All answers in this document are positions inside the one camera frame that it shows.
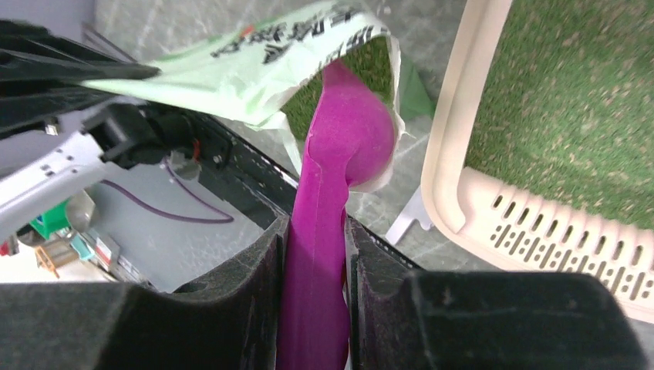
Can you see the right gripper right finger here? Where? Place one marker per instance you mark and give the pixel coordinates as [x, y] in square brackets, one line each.
[405, 317]

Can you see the beige litter box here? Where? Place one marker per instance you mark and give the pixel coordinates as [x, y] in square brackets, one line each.
[511, 228]

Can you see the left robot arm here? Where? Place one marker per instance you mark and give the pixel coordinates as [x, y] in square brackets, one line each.
[120, 134]

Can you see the magenta litter scoop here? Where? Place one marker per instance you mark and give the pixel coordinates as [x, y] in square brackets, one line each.
[350, 142]

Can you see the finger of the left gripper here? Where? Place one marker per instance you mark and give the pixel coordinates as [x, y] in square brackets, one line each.
[26, 107]
[32, 53]

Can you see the green litter pellets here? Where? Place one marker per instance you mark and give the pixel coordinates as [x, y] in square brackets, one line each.
[567, 110]

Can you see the green cat litter bag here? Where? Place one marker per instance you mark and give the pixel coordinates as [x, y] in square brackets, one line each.
[251, 76]

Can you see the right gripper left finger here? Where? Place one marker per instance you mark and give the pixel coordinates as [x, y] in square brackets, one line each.
[224, 319]

